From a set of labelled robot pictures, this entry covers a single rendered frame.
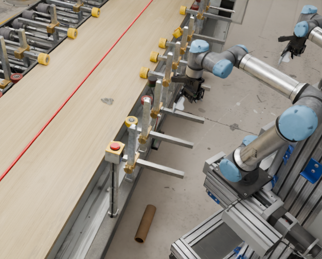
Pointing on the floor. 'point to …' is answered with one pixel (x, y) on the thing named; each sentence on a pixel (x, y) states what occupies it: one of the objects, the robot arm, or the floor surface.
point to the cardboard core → (145, 224)
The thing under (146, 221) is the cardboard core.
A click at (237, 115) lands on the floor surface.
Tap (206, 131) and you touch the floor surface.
